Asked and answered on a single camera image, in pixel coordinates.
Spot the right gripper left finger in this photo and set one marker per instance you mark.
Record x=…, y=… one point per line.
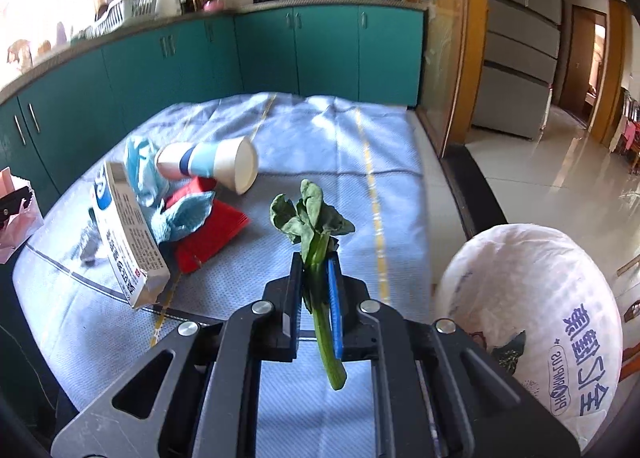
x=195, y=394

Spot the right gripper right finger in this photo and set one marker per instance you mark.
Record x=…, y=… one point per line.
x=436, y=393

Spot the red packet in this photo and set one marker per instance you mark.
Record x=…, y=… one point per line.
x=222, y=225

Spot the green vegetable stalk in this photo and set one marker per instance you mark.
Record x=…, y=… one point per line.
x=316, y=227

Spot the white trash bag bin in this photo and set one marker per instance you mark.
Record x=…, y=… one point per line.
x=537, y=303

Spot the teal kitchen cabinets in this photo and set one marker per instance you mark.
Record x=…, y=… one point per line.
x=65, y=113

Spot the white medicine box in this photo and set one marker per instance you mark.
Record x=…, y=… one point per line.
x=138, y=266

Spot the blue crumpled cloth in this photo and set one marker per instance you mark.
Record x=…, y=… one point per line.
x=183, y=218

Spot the clear plastic wrapper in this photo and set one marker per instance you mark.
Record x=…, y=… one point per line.
x=90, y=240

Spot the light blue tablecloth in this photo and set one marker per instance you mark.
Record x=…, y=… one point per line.
x=363, y=157

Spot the light blue face mask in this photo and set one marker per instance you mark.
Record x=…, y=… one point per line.
x=149, y=186

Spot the striped paper cup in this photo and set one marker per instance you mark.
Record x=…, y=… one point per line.
x=232, y=162

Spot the pink plastic bag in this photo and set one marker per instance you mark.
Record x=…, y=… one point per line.
x=20, y=213

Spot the grey refrigerator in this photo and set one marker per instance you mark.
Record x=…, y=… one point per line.
x=521, y=51

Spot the white dish rack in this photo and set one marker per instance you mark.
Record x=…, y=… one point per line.
x=122, y=13

